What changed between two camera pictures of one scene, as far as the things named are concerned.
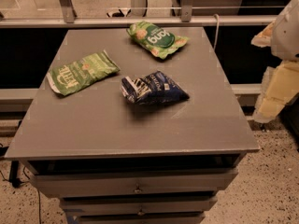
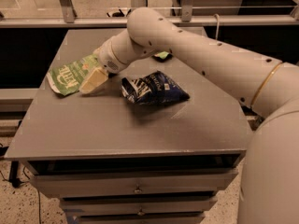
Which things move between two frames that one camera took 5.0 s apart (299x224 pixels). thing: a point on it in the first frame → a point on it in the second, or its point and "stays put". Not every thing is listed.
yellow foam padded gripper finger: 279,84 → 95,79
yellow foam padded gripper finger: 263,38 → 97,51
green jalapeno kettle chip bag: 74,76 stays put
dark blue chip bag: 152,89 stays put
